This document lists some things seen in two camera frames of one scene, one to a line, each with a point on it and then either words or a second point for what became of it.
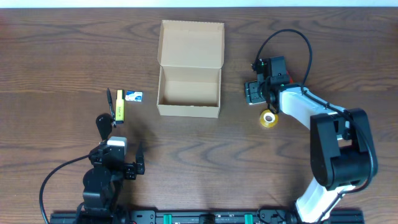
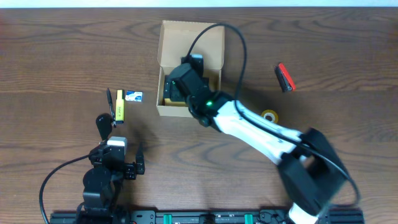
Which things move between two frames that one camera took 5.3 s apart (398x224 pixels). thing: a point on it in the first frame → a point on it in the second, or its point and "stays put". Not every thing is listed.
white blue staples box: x=134 y=96 stays put
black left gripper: x=123 y=169 stays put
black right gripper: x=255 y=92 → x=173 y=91
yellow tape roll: x=268 y=119 stays put
